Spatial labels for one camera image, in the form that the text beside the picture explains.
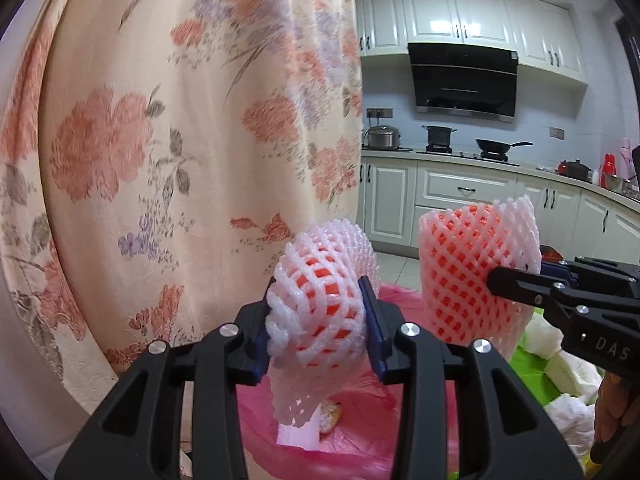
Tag dark window frame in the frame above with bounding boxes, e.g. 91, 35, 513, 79
617, 12, 640, 161

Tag crumpled white tissue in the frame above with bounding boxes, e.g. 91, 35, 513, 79
542, 350, 607, 407
522, 312, 567, 361
544, 392, 597, 443

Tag white wall cabinets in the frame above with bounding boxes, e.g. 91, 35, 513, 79
356, 0, 589, 84

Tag black gas stove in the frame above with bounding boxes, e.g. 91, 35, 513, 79
425, 146, 521, 163

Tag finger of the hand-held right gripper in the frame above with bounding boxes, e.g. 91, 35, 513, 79
487, 265, 567, 312
542, 255, 640, 287

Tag silver pressure cooker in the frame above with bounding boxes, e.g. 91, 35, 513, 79
363, 124, 404, 151

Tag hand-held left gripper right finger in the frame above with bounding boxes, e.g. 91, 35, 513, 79
358, 276, 586, 480

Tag white base cabinets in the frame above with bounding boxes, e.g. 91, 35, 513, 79
360, 152, 640, 271

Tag black frying pan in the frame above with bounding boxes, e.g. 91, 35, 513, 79
475, 138, 534, 157

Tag black stock pot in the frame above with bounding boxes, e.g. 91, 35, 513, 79
422, 125, 458, 150

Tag floral curtain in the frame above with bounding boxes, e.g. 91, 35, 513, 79
0, 0, 366, 377

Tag orange peel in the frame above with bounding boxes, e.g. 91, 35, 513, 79
320, 401, 344, 434

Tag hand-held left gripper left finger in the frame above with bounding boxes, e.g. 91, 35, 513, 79
54, 299, 274, 480

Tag person's right hand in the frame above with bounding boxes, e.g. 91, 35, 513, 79
590, 372, 634, 466

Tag black range hood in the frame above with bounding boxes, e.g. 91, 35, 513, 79
407, 42, 519, 123

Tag green printed tablecloth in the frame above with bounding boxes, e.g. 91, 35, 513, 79
509, 312, 603, 480

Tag pink plastic trash bag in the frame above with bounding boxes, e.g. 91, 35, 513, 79
235, 282, 468, 480

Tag white foam fruit net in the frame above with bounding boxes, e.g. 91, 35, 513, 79
265, 219, 381, 428
417, 195, 543, 361

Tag red casserole pot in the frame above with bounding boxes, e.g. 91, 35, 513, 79
557, 159, 591, 180

